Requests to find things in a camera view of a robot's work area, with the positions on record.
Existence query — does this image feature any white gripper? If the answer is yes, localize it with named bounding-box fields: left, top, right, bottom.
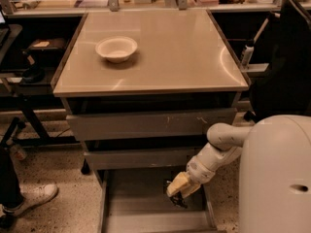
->
left=166, top=155, right=216, bottom=198

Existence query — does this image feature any black rxbar chocolate bar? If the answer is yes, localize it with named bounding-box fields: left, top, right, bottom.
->
left=164, top=180, right=188, bottom=209

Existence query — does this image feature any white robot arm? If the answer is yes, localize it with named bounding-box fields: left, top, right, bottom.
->
left=166, top=115, right=311, bottom=233

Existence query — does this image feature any grey middle drawer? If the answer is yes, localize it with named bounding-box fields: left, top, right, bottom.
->
left=84, top=147, right=201, bottom=170

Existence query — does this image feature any grey drawer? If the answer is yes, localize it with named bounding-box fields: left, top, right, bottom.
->
left=66, top=108, right=236, bottom=141
left=84, top=147, right=201, bottom=170
left=98, top=168, right=226, bottom=233

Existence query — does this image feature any grey bottom drawer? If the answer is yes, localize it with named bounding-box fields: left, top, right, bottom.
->
left=98, top=168, right=226, bottom=233

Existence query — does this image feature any grey top drawer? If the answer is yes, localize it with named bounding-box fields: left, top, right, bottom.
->
left=66, top=108, right=236, bottom=141

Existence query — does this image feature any grey drawer cabinet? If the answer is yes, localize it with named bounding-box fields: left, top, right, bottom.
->
left=50, top=9, right=251, bottom=233

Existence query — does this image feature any black office chair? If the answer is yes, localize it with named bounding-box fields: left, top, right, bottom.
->
left=244, top=0, right=311, bottom=122

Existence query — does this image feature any white glue bottle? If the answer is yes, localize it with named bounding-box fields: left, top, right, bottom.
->
left=241, top=41, right=255, bottom=69

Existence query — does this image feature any white sneaker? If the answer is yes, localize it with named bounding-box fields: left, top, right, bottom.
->
left=2, top=183, right=58, bottom=217

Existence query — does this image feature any white paper bowl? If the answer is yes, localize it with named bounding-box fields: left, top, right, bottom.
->
left=95, top=36, right=138, bottom=63

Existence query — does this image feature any black trouser leg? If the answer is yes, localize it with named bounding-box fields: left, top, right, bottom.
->
left=0, top=148, right=23, bottom=209

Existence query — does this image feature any black round device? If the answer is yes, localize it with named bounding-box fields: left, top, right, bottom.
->
left=22, top=52, right=45, bottom=83

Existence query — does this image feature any black box with label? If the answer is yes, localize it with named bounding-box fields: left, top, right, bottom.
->
left=26, top=38, right=67, bottom=56

